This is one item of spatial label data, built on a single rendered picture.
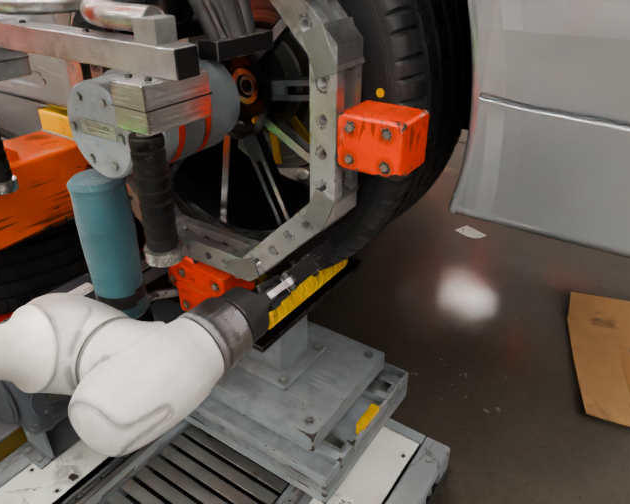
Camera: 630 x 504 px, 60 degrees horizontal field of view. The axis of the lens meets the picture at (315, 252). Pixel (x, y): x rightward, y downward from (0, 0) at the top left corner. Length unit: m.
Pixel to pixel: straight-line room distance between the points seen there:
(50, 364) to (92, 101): 0.32
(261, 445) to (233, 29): 0.84
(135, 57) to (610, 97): 0.49
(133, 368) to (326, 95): 0.38
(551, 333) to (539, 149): 1.21
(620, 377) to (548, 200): 1.11
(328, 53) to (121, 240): 0.47
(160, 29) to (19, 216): 0.75
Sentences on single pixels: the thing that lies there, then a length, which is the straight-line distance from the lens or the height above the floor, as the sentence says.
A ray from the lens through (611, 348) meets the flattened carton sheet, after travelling 1.86.
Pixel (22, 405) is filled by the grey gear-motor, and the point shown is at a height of 0.32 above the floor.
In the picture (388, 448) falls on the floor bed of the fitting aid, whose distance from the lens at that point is 1.31.
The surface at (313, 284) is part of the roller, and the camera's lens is 1.00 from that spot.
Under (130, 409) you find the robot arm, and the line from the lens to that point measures 0.59.
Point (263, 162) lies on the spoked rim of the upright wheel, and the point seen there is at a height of 0.74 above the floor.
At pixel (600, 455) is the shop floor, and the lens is 1.54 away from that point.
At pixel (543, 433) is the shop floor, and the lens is 1.54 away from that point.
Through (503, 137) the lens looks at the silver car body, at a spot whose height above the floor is 0.86.
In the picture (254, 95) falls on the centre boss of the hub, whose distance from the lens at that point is 0.95.
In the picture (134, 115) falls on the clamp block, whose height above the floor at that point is 0.92.
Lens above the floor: 1.07
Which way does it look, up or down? 30 degrees down
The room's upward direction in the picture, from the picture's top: straight up
